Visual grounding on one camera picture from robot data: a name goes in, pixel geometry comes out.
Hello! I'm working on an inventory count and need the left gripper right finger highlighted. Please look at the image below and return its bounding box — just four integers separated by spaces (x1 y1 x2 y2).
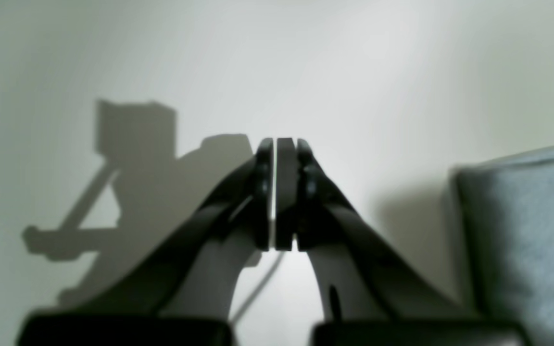
276 138 531 346

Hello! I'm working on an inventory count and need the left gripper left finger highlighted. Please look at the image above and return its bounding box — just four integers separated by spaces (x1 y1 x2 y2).
17 138 274 346

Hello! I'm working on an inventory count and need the grey T-shirt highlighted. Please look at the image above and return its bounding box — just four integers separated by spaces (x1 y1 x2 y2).
450 146 554 346

